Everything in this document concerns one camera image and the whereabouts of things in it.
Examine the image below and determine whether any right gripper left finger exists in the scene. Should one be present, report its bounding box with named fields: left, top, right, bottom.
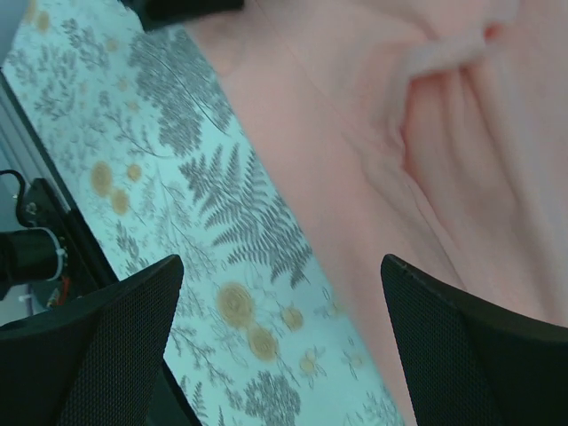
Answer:
left=1, top=255, right=195, bottom=425

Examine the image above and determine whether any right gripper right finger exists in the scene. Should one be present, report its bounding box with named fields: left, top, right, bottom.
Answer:
left=381, top=255, right=567, bottom=425

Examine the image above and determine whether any salmon pink t shirt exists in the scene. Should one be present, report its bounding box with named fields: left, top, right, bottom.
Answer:
left=186, top=1, right=567, bottom=425

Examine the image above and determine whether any floral table mat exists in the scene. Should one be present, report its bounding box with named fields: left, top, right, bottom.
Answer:
left=1, top=1, right=402, bottom=425

